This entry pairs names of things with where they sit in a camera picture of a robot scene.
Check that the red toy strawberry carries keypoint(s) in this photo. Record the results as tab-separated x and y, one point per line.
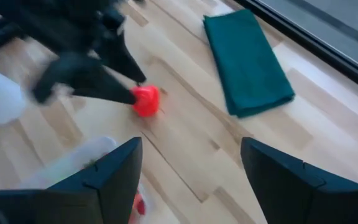
140	205

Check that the potted snake plant white pot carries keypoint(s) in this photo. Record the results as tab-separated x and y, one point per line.
2	99

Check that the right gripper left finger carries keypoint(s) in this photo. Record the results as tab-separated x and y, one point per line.
89	199

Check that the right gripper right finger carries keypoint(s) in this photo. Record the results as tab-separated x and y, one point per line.
297	196

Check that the clear plastic tupperware container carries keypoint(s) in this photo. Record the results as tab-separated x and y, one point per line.
95	149

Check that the folded green cloth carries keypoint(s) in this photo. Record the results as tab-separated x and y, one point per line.
247	62

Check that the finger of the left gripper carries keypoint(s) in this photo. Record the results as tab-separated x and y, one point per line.
82	77
120	59

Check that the red toy fruit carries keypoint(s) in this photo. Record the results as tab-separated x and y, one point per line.
146	101

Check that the black aluminium table frame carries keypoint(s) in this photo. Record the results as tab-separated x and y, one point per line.
322	53

